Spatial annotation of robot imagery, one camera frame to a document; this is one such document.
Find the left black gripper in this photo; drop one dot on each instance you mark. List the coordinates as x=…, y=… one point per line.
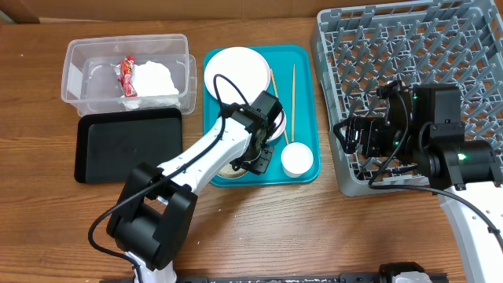
x=262, y=161

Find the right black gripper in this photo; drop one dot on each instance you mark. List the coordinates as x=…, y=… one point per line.
x=364, y=138

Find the grey bowl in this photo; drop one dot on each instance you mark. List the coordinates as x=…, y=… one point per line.
x=229, y=173

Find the white cup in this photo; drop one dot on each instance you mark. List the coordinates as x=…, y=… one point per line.
x=296, y=159

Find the white shallow bowl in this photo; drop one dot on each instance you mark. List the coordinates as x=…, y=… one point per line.
x=279, y=126

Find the white napkin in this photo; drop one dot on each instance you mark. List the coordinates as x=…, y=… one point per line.
x=154, y=87

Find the red snack wrapper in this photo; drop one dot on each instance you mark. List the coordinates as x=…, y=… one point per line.
x=125, y=75

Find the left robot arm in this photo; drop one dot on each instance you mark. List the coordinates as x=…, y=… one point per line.
x=153, y=214

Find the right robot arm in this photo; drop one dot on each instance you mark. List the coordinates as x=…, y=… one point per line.
x=423, y=127

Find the grey dishwasher rack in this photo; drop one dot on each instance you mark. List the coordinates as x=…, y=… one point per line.
x=356, y=49

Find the clear plastic waste bin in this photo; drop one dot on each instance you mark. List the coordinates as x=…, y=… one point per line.
x=89, y=81

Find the left wooden chopstick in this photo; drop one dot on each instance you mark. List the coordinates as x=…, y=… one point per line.
x=277, y=96

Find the wooden chopstick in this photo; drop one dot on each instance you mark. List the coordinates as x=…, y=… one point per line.
x=277, y=96
x=293, y=121

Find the large white plate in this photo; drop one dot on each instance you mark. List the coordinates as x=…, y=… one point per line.
x=247, y=69

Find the teal serving tray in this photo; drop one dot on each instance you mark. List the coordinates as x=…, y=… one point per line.
x=291, y=66

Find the right wooden chopstick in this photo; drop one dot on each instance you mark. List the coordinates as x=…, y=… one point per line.
x=293, y=121

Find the black rectangular tray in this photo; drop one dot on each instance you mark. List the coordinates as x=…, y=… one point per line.
x=110, y=145

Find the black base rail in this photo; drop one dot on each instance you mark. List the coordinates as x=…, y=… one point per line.
x=344, y=278

